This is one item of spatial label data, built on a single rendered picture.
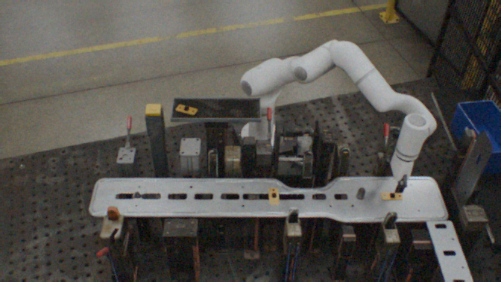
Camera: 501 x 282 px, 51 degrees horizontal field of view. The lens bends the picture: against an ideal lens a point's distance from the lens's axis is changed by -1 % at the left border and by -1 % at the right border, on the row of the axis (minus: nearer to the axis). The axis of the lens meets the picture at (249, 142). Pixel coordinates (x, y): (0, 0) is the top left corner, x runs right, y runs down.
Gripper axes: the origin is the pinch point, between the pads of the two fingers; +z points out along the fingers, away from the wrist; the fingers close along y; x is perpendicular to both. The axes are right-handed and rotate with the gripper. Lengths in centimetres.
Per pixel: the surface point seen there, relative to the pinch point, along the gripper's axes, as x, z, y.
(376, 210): -7.5, 8.7, 6.9
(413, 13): 92, 85, -266
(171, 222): -85, 6, 15
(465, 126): 34.9, -3.1, -28.3
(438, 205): 17.6, 8.5, 4.7
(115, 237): -104, 4, 24
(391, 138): -0.8, -8.4, -15.1
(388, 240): -7.1, 4.1, 24.2
